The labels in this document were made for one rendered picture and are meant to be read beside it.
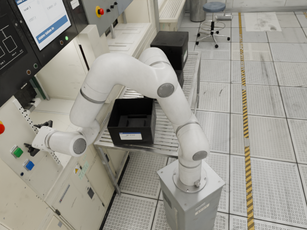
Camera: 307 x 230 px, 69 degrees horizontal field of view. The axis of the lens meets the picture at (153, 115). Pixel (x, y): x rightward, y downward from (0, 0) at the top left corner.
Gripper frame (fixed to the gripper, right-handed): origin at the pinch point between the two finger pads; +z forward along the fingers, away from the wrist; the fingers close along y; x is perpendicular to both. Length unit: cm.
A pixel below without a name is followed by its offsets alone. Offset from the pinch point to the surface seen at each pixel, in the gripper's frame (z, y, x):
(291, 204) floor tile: -103, 28, -166
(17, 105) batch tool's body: -2.0, 7.9, 13.7
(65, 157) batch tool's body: 13.6, -1.3, -32.4
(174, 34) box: -2, 132, -68
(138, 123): -5, 39, -62
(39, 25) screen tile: -0.2, 43.5, 23.1
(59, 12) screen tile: 3, 59, 19
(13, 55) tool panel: -3.5, 23.7, 25.7
